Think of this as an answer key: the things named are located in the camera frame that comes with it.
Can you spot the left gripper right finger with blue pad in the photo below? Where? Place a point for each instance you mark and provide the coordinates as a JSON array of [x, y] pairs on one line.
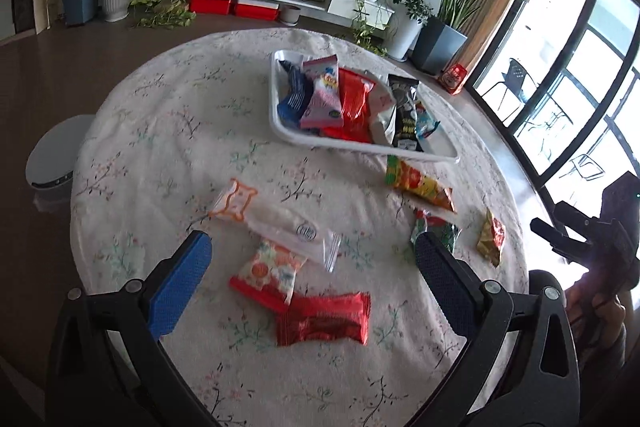
[[518, 365]]

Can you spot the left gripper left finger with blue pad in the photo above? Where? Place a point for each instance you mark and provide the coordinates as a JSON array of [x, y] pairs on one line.
[[107, 366]]

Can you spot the green snack pack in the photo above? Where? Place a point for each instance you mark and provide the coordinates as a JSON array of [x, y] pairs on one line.
[[446, 232]]

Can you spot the orange fruit print pack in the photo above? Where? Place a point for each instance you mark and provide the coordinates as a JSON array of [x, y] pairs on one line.
[[269, 276]]

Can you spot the small red wafer pack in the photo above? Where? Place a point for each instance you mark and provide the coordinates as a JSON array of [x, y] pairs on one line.
[[325, 318]]

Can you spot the panda blue snack bag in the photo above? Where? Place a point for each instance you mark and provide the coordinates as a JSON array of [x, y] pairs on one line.
[[426, 124]]

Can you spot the orange cartoon snack pack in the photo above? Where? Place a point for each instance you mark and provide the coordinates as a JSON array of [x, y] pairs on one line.
[[405, 178]]

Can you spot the clear orange trim snack pack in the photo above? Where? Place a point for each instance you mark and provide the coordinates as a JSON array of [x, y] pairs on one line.
[[241, 203]]

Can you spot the black snack bag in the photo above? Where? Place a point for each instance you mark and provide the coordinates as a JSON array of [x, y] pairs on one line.
[[405, 93]]

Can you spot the white red snack bag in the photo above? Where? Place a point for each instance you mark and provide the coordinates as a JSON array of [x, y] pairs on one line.
[[382, 120]]

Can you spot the red foil snack bag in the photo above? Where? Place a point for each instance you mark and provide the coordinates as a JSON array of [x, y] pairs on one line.
[[354, 91]]

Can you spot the blue mini roll cake pack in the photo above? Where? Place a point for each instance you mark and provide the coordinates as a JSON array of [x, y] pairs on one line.
[[300, 90]]

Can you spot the pink cartoon snack pack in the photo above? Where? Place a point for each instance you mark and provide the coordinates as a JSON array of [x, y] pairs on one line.
[[324, 109]]

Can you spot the person right hand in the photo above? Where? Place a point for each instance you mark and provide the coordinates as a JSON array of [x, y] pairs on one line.
[[582, 305]]

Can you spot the small gold red candy pack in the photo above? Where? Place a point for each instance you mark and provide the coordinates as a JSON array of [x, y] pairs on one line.
[[492, 237]]

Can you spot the black balcony chair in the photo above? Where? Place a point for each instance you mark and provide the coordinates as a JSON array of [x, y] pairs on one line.
[[517, 82]]

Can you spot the white round stool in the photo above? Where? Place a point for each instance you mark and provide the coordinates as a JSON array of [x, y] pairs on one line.
[[52, 161]]

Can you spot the red snack box on floor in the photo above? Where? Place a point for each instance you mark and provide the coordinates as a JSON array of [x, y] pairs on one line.
[[453, 79]]

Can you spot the floral round tablecloth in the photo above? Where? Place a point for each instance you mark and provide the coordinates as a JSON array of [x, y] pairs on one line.
[[166, 141]]

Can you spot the bushy plant white pot right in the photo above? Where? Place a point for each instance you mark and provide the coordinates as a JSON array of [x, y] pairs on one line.
[[405, 26]]

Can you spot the small trailing plant on console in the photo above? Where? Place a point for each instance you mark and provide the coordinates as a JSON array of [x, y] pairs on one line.
[[368, 18]]

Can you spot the red storage box left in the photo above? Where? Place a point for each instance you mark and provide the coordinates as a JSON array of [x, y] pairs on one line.
[[216, 7]]

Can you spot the red storage box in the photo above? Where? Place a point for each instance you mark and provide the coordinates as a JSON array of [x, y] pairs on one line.
[[216, 7], [257, 9]]

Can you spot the red storage box right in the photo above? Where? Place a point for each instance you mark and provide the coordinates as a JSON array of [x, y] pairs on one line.
[[257, 9]]

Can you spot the small grey flower pot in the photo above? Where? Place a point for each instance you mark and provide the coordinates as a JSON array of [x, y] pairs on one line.
[[289, 15]]

